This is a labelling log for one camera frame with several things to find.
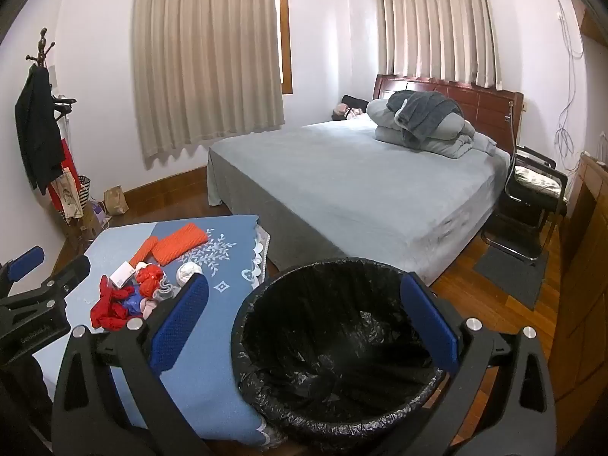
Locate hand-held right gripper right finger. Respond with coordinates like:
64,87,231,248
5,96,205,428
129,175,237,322
399,273,557,456

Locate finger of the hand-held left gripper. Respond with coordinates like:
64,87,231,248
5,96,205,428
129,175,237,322
0,255,92,312
0,246,44,296

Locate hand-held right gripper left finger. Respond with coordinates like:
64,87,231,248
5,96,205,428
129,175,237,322
51,273,212,456

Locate red cloth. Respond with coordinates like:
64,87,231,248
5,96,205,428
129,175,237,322
90,275,136,331

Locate small white box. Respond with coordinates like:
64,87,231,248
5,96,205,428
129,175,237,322
110,262,136,290

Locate narrow orange foam net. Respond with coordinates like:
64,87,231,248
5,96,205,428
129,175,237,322
129,236,158,267

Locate waste bin with black liner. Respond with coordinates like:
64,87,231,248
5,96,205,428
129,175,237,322
230,257,464,454

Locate person's left forearm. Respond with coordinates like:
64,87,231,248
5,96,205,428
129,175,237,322
0,354,54,456

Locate blue tablecloth white print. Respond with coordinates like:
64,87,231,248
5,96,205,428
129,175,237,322
33,214,286,452

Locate cardboard box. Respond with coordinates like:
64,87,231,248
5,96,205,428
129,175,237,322
66,209,103,244

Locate purple appliance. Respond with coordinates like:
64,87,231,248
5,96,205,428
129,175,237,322
90,199,109,231

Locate beige canvas tote bag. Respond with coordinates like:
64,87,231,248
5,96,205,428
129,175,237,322
50,168,84,222

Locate wide orange foam net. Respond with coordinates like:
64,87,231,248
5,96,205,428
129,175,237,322
154,222,209,267

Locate striped bag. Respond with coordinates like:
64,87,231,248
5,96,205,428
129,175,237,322
76,176,92,217

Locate brown paper bag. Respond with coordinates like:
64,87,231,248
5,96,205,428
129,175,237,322
103,185,129,215

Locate dark grey floor mat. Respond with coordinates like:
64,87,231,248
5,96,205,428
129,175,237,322
474,242,549,312

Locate black coat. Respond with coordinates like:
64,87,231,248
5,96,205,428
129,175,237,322
14,64,66,195

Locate black metal chair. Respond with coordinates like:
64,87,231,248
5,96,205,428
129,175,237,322
480,145,568,264

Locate bed with grey sheet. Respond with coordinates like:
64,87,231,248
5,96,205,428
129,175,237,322
206,114,511,286

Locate wooden cabinet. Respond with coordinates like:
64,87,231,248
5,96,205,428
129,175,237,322
546,149,608,456

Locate light chair cushion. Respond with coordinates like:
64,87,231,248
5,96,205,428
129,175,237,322
515,166,561,195

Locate wooden coat rack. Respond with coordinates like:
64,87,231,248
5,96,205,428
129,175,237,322
26,27,55,70

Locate dark grey blanket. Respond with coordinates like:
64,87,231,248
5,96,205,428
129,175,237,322
386,90,464,143

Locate folded light grey duvet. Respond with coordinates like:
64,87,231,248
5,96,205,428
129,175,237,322
366,97,497,160

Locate pink soft object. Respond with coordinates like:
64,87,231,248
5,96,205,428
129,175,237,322
331,103,366,122

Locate wooden headboard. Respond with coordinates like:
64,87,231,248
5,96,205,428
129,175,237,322
372,73,524,157

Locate wide beige curtain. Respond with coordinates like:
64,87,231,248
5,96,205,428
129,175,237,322
130,0,286,162

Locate narrow beige curtain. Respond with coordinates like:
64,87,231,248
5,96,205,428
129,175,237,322
377,0,503,90

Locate hanging wall cables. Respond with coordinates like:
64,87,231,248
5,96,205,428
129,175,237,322
551,0,586,172

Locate wooden window frame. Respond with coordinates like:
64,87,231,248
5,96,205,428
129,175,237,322
275,0,294,96

